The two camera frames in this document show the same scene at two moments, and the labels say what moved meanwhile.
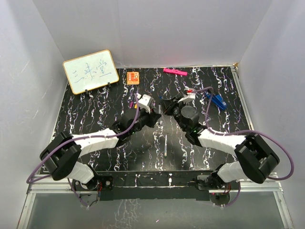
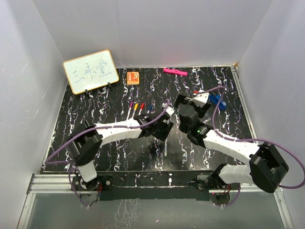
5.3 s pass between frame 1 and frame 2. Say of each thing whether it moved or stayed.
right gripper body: moved
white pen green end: stayed
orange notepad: stayed
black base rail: stayed
